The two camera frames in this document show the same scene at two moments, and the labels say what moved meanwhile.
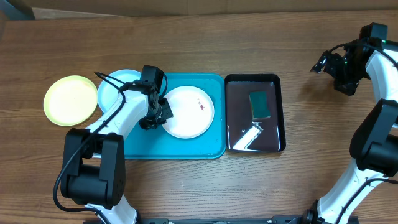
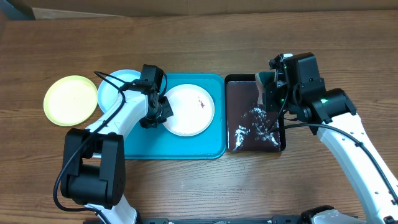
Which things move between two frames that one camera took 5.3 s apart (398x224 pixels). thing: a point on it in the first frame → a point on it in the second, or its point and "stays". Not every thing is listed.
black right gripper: (347, 89) → (273, 94)
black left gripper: (167, 113) stays
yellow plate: (70, 100) stays
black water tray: (244, 134) stays
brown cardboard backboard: (49, 9) stays
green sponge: (259, 104) → (267, 77)
